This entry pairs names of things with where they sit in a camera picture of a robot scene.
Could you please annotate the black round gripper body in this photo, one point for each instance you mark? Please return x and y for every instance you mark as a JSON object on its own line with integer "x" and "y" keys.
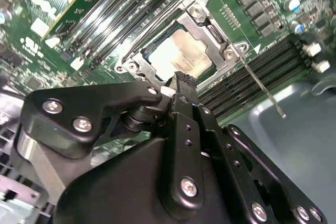
{"x": 118, "y": 195}

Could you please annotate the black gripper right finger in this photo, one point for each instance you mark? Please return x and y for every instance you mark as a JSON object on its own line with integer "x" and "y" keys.
{"x": 223, "y": 142}

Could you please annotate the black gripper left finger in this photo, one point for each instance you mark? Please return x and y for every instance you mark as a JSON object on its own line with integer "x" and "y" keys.
{"x": 86, "y": 98}

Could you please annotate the thin metal locking lever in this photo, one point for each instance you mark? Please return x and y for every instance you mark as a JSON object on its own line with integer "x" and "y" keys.
{"x": 155, "y": 30}
{"x": 262, "y": 85}

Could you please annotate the silver square CPU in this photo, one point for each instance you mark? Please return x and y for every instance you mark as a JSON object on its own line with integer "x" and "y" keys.
{"x": 181, "y": 51}

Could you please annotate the metal socket cover frame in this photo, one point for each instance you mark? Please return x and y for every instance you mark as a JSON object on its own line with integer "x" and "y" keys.
{"x": 193, "y": 26}

